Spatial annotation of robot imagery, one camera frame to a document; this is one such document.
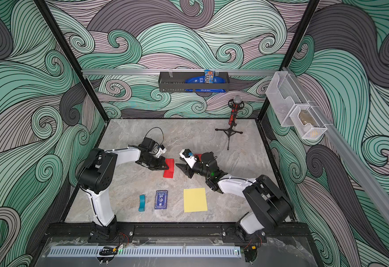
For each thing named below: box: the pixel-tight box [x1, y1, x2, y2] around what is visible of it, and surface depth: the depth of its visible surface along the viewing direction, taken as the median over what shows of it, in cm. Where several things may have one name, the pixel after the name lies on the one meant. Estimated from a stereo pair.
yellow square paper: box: [183, 187, 208, 214], surface depth 85 cm
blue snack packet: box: [184, 68, 227, 93], surface depth 93 cm
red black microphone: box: [227, 94, 245, 127], surface depth 99 cm
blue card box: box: [154, 190, 168, 210], surface depth 83 cm
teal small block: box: [138, 194, 146, 212], surface depth 84 cm
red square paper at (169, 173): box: [163, 158, 176, 179], surface depth 95 cm
